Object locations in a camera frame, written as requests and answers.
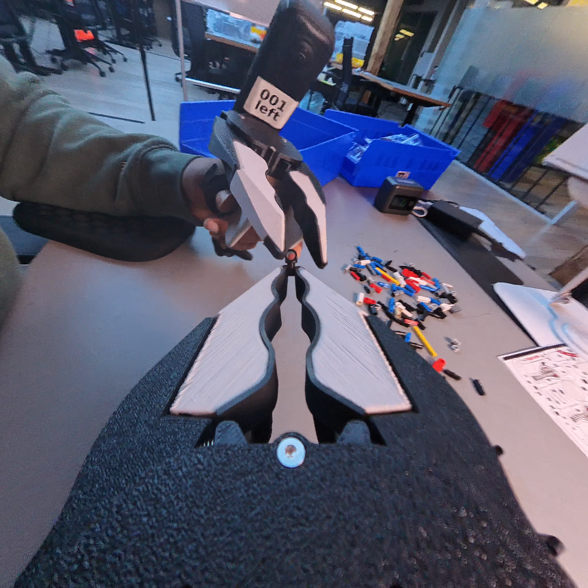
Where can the black connector piece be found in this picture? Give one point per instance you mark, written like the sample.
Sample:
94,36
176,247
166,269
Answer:
291,255

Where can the wooden support post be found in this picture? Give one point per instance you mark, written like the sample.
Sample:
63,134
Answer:
383,36

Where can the white sticker sheet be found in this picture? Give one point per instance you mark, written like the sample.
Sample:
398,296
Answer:
551,390

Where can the person's left forearm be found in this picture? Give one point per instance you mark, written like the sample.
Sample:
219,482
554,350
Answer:
92,156

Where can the grey desk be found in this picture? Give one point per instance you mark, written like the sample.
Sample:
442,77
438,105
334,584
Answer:
115,344

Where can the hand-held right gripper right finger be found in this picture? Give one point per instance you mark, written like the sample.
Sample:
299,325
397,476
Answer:
358,367

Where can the stack of coloured crates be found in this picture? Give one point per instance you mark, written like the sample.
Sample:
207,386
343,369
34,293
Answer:
505,133

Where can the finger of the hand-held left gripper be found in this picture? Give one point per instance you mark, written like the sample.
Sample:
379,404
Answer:
257,202
317,216

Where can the small black camera device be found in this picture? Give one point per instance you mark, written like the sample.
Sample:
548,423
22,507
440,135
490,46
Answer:
390,186

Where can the white book stand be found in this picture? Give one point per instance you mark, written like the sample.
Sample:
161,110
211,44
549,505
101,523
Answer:
528,307

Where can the person's left hand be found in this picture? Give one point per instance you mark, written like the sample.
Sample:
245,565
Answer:
197,193

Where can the pile of small building pieces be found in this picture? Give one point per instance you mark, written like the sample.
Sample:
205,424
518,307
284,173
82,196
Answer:
409,274

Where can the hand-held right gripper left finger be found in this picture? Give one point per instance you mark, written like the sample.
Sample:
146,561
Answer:
220,367

